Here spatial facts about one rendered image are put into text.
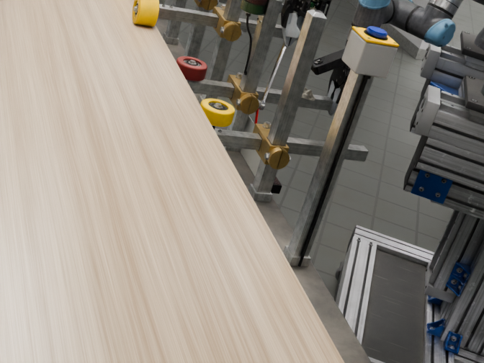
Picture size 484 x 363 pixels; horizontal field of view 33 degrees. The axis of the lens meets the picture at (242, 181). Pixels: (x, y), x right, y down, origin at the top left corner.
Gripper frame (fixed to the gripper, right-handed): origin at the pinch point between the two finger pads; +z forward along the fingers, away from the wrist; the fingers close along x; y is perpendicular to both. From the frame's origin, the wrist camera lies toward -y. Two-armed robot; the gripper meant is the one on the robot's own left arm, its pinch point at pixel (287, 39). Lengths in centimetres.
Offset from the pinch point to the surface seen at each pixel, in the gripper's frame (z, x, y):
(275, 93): 14.8, 1.1, 0.5
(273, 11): -8.1, -9.1, 1.5
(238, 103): 16.4, -12.4, 2.3
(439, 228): 100, 156, -27
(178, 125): 11, -45, 21
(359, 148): 16.7, 7.1, 28.4
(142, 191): 11, -67, 44
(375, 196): 100, 144, -57
